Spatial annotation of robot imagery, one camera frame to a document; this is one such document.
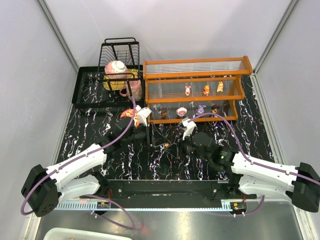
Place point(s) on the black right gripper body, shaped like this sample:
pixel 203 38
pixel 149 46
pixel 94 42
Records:
pixel 180 144

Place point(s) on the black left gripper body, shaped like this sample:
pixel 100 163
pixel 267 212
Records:
pixel 149 133

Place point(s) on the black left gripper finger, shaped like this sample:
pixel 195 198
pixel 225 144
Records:
pixel 151 133
pixel 158 139

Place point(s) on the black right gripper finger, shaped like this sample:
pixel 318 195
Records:
pixel 174 150
pixel 177 136

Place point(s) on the brown haired small toy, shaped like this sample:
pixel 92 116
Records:
pixel 163 114

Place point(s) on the pink piglet toy figure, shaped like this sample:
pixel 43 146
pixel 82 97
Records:
pixel 187 90

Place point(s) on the yellow bear toy figure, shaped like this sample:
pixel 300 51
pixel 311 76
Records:
pixel 206 90

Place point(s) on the brown rabbit toy figure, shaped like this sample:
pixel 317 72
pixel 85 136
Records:
pixel 220 87

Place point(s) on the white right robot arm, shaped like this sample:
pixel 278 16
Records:
pixel 253 176

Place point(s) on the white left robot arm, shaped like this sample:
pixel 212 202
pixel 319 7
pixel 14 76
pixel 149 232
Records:
pixel 46 187

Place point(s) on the wooden tiered display shelf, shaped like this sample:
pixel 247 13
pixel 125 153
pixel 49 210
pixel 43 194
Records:
pixel 165 82

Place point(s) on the pink white lamb toy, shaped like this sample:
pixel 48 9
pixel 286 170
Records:
pixel 181 112

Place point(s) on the orange patterned white bowl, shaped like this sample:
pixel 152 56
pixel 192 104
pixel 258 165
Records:
pixel 129 113

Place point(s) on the purple bunny toy figure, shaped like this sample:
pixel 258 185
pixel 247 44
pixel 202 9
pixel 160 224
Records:
pixel 200 110

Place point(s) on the Snow White toy figure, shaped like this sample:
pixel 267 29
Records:
pixel 214 108

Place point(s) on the pink floral mug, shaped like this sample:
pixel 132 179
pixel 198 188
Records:
pixel 132 88

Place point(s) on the yellow plate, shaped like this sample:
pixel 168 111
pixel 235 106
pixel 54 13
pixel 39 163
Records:
pixel 118 84

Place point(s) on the black drain tray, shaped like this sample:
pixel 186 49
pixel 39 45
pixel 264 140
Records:
pixel 89 91

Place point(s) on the pink floral bowl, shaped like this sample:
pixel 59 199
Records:
pixel 116 70

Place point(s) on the white plastic bin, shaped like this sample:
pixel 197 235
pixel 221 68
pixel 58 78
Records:
pixel 59 233

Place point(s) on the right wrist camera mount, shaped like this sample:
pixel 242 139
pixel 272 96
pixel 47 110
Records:
pixel 188 127

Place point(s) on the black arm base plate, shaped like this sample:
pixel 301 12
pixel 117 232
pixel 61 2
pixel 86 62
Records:
pixel 212 189

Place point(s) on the black wire dish rack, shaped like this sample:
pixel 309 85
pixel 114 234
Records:
pixel 125 49

